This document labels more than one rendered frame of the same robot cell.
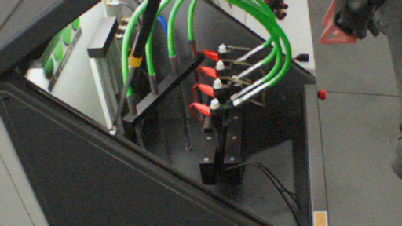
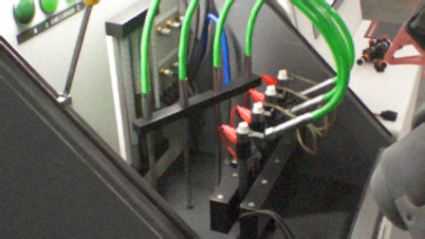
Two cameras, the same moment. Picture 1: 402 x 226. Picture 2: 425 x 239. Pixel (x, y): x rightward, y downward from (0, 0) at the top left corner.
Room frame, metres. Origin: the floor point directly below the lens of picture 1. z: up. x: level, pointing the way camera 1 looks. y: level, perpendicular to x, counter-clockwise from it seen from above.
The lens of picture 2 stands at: (0.14, -0.18, 1.65)
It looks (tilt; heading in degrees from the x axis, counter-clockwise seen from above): 32 degrees down; 13
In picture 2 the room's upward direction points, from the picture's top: 1 degrees counter-clockwise
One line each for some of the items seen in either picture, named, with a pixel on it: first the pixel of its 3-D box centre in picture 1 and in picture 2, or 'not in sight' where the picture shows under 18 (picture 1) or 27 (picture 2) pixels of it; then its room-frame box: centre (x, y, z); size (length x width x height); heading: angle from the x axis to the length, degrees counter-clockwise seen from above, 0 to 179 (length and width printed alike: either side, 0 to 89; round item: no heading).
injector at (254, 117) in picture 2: (225, 118); (261, 156); (1.10, -0.06, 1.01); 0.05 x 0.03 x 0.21; 79
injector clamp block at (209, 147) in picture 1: (226, 139); (261, 186); (1.14, -0.06, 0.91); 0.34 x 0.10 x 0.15; 169
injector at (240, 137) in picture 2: (223, 139); (248, 177); (1.02, -0.05, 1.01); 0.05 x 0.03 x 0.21; 79
